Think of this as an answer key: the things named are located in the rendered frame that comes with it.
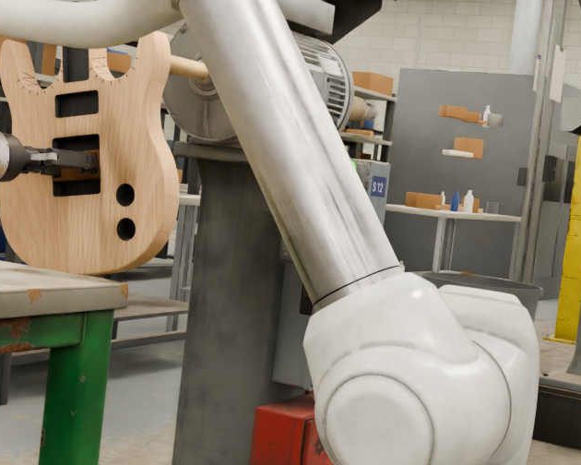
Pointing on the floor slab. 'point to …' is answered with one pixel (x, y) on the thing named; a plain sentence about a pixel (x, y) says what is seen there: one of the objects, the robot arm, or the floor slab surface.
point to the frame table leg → (77, 396)
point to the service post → (546, 165)
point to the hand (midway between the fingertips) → (75, 165)
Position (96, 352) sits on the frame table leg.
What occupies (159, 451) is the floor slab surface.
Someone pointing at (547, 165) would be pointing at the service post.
